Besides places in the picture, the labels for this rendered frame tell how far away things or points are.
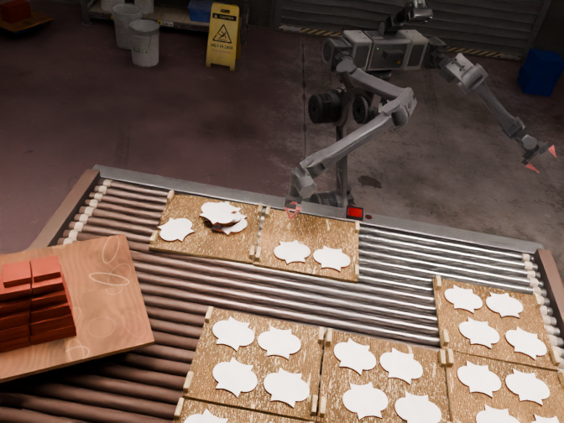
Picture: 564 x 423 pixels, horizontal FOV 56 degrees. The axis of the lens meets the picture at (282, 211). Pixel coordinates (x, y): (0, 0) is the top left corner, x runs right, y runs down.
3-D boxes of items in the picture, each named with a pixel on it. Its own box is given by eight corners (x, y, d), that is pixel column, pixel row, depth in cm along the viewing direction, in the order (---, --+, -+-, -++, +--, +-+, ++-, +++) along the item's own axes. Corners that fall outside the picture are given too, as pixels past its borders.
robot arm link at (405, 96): (426, 105, 208) (420, 86, 201) (402, 129, 206) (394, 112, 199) (352, 74, 239) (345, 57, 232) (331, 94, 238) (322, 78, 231)
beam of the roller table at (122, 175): (96, 174, 251) (95, 164, 248) (536, 252, 247) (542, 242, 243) (89, 185, 245) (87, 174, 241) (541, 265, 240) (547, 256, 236)
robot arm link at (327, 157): (404, 116, 211) (395, 96, 203) (409, 123, 207) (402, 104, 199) (310, 174, 216) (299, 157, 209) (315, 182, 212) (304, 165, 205)
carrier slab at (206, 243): (170, 195, 236) (170, 192, 235) (262, 209, 236) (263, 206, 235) (148, 249, 209) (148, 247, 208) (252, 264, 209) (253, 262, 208)
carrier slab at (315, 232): (266, 211, 236) (266, 207, 235) (357, 226, 235) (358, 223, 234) (253, 266, 209) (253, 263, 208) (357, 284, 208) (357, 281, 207)
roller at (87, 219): (79, 219, 224) (77, 210, 221) (543, 302, 219) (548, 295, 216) (74, 227, 220) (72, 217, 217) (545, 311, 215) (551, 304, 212)
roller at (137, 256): (63, 242, 212) (61, 234, 209) (552, 331, 208) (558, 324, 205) (57, 251, 208) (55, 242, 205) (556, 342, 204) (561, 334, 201)
